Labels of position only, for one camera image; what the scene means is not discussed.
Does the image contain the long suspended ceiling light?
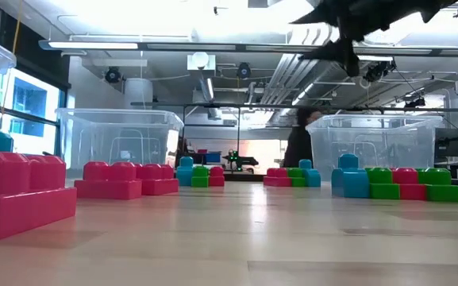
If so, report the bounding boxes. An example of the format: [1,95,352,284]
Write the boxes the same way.
[37,38,458,56]

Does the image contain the small black robot green lights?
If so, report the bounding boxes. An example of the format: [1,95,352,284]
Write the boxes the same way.
[222,149,260,172]

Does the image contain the large window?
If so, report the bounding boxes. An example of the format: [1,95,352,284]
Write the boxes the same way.
[0,67,61,156]

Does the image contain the black computer monitor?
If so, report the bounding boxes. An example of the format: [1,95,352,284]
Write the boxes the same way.
[434,127,458,158]

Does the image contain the grey ceiling pipe bundle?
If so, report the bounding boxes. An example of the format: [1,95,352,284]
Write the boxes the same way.
[259,27,341,106]

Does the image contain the yellow hanging cord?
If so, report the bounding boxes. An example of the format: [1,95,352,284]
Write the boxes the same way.
[11,0,24,55]

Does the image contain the green toy building block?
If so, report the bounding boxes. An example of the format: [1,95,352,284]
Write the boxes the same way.
[416,167,458,203]
[287,167,307,187]
[365,166,401,200]
[191,165,210,188]

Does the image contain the black ceiling spotlight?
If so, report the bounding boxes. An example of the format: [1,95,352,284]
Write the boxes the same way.
[363,60,397,83]
[404,96,427,109]

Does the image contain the black round ceiling speaker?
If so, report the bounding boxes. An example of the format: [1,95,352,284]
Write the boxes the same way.
[236,61,252,79]
[104,66,122,84]

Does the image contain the white round ceiling fixture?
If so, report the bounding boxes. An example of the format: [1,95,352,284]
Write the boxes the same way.
[187,51,217,72]

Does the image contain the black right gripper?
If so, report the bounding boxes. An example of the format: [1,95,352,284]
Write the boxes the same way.
[290,0,428,79]

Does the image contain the person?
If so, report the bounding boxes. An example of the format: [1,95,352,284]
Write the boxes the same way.
[283,106,324,168]

